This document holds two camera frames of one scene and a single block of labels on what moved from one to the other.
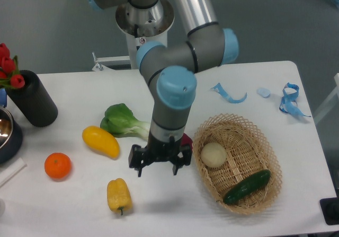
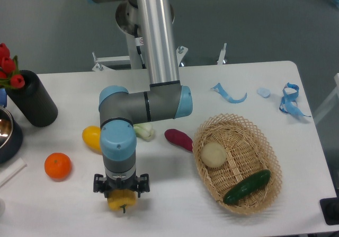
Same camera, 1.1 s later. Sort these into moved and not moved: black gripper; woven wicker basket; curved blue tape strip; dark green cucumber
Moved: black gripper
Not moved: curved blue tape strip; dark green cucumber; woven wicker basket
